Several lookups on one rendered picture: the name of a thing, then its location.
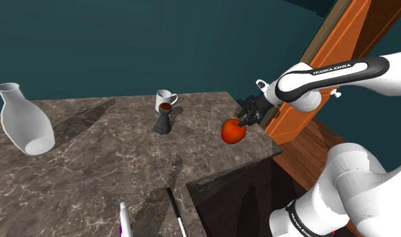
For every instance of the black and white pen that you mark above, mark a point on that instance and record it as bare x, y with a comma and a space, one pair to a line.
176, 213

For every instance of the white and purple marker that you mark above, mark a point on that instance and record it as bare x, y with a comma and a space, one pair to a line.
125, 221

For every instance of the red apple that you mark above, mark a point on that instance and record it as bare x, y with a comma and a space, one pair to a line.
232, 132

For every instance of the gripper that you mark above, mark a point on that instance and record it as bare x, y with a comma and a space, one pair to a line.
257, 104

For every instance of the dark grey goblet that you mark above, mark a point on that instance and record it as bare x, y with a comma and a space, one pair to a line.
163, 122

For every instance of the white mug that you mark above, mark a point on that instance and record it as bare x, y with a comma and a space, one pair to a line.
163, 97

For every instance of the white vase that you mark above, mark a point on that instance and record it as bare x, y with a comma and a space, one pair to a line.
23, 121

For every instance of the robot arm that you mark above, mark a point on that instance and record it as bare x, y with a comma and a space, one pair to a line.
354, 193

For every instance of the orange wooden door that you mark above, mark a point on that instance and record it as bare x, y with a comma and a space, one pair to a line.
338, 39

